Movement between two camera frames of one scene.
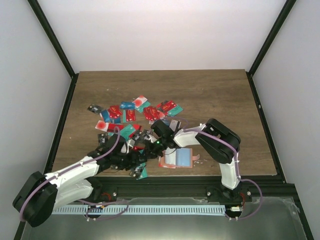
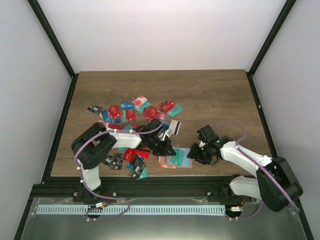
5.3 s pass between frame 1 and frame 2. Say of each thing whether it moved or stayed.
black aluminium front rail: stayed
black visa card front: stayed
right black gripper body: moved
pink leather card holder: stayed
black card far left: stayed
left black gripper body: moved
